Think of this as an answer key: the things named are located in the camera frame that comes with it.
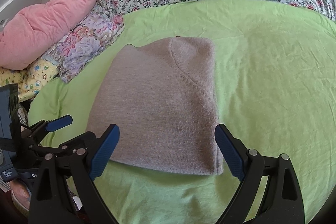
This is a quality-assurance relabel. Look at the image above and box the beige knitted sweater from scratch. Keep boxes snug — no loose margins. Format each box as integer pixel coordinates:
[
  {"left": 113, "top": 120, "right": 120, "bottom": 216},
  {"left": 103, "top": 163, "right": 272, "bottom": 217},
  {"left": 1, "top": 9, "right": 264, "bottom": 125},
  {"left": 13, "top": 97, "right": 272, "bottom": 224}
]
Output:
[{"left": 87, "top": 37, "right": 223, "bottom": 175}]

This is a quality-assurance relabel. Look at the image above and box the plaid cloth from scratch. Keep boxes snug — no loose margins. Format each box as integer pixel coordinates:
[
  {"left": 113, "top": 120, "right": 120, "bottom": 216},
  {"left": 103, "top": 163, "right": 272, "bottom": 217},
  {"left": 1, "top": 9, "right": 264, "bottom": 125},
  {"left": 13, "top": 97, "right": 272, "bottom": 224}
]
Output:
[{"left": 17, "top": 103, "right": 28, "bottom": 131}]

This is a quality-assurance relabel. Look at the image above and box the yellow cartoon print cloth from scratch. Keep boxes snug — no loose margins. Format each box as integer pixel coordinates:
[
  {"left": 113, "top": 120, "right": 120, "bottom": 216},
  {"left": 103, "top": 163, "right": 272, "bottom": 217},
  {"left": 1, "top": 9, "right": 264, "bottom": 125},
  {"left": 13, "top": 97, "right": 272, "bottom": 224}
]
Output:
[{"left": 1, "top": 58, "right": 58, "bottom": 102}]

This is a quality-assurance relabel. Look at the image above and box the pastel floral pillow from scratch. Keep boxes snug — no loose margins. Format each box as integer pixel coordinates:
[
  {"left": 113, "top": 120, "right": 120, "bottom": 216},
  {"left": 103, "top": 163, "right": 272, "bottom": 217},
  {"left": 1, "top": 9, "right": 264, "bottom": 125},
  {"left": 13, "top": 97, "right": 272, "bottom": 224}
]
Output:
[{"left": 42, "top": 4, "right": 125, "bottom": 83}]

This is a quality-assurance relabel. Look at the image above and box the pink quilt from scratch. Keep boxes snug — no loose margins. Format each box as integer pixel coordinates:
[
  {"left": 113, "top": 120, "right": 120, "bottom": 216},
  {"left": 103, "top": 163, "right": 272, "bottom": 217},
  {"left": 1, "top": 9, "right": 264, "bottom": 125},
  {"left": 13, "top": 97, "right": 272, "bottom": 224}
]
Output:
[{"left": 1, "top": 0, "right": 96, "bottom": 71}]

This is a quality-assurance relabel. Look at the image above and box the green bed sheet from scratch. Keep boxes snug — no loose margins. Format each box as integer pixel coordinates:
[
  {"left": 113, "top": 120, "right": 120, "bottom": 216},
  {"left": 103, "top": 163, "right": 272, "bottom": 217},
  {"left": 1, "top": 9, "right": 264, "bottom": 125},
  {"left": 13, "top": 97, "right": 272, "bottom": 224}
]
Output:
[{"left": 28, "top": 0, "right": 335, "bottom": 223}]

